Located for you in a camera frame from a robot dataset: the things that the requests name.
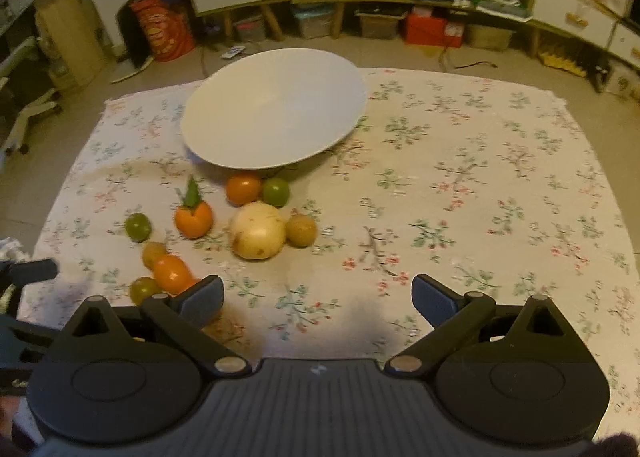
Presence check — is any floral tablecloth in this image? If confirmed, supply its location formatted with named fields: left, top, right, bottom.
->
left=20, top=69, right=639, bottom=436

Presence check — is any large white plate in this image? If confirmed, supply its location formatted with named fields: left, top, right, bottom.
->
left=180, top=48, right=368, bottom=170

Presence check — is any red box under cabinet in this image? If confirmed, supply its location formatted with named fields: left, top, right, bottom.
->
left=404, top=13, right=464, bottom=48

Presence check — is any large orange tomato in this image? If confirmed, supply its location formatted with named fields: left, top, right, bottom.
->
left=152, top=255, right=195, bottom=295

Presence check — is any brown kiwi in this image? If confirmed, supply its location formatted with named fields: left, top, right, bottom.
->
left=285, top=214, right=318, bottom=248
left=142, top=241, right=168, bottom=271

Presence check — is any pale yellow melon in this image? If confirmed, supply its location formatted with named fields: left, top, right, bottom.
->
left=229, top=202, right=286, bottom=260

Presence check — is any white office chair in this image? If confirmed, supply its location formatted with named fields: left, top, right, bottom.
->
left=1, top=36, right=62, bottom=167

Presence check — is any green tomato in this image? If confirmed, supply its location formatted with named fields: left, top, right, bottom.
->
left=124, top=212, right=152, bottom=243
left=262, top=177, right=291, bottom=208

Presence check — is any orange printed bag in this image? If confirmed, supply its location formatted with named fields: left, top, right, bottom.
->
left=128, top=0, right=195, bottom=63

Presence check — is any yellow-green tomato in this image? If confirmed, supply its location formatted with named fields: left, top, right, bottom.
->
left=129, top=277, right=163, bottom=305

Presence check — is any leafy orange tangerine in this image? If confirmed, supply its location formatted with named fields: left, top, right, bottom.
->
left=174, top=177, right=214, bottom=240

